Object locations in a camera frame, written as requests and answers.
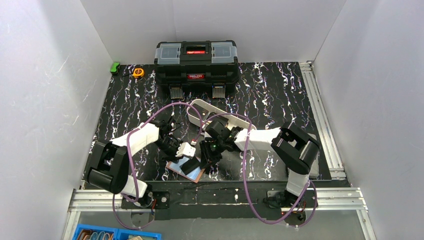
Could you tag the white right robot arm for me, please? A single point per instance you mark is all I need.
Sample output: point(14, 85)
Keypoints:
point(296, 148)

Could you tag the orange tape measure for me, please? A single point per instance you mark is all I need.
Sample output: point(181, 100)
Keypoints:
point(138, 73)

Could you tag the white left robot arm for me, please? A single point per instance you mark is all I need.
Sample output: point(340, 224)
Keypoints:
point(108, 167)

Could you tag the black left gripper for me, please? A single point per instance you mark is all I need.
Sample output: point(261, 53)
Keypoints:
point(168, 145)

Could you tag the black VIP card stack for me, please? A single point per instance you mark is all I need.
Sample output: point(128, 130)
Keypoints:
point(190, 165)

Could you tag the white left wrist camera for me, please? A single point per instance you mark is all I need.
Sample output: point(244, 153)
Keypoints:
point(185, 150)

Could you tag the grey flat box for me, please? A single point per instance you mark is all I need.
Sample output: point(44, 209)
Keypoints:
point(314, 170)

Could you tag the aluminium frame rail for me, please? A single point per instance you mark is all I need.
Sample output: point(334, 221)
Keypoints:
point(334, 198)

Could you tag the black Delixi toolbox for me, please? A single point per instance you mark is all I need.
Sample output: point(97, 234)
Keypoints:
point(210, 67)

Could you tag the blue plastic bin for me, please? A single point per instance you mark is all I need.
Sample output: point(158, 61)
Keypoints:
point(93, 232)

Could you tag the brown leather card holder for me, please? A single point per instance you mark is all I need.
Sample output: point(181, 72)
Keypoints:
point(194, 176)

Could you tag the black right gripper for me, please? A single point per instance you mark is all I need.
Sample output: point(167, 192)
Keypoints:
point(208, 157)

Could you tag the green small tool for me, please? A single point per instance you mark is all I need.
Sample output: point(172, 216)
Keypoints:
point(115, 68)

